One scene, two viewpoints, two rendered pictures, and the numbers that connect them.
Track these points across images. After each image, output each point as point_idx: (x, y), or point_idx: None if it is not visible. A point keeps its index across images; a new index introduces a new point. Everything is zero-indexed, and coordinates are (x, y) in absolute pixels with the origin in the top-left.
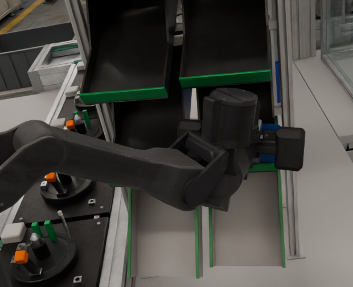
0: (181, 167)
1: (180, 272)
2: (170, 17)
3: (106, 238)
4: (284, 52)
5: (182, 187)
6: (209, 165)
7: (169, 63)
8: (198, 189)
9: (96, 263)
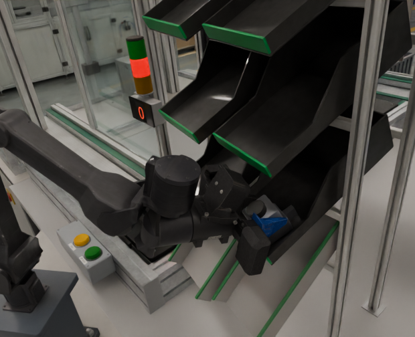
0: (98, 198)
1: (201, 285)
2: (252, 76)
3: None
4: (354, 161)
5: (98, 212)
6: (119, 210)
7: (222, 116)
8: (108, 222)
9: None
